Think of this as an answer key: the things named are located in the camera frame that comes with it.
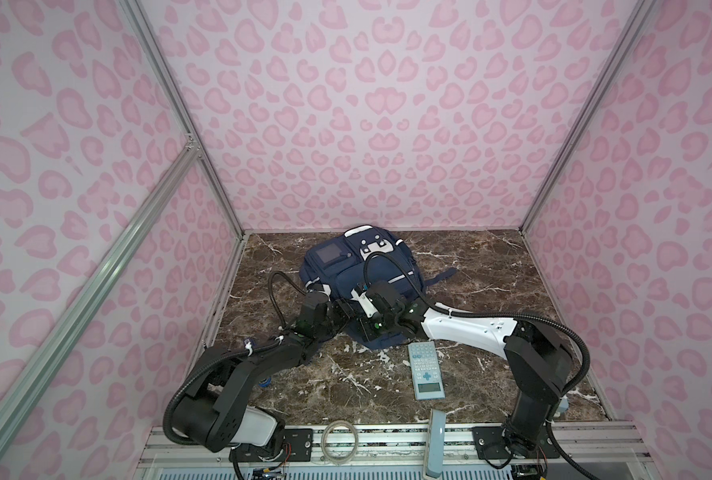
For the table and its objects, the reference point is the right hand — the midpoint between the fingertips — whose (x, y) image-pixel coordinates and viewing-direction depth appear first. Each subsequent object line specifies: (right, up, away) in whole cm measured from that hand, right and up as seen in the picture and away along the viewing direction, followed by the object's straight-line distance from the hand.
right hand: (357, 326), depth 84 cm
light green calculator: (+19, -13, 0) cm, 23 cm away
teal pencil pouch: (+51, -17, -10) cm, 55 cm away
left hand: (+2, +6, +3) cm, 7 cm away
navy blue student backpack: (+4, +14, +8) cm, 17 cm away
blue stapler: (-26, -16, 0) cm, 30 cm away
